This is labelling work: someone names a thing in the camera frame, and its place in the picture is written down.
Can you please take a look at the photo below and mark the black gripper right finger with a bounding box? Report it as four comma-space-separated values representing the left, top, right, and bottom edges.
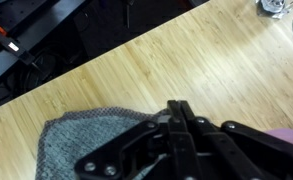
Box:
179, 99, 293, 180

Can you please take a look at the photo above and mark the gray terry towel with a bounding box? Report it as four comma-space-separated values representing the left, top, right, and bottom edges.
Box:
35, 106, 169, 180

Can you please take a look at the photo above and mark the pink plastic cup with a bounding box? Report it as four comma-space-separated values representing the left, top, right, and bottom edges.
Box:
265, 128, 293, 149

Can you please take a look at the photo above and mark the square glass jar black band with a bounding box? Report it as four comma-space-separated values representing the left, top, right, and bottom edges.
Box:
255, 0, 293, 19

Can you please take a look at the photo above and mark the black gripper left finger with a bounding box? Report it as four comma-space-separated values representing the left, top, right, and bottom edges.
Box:
74, 99, 187, 180

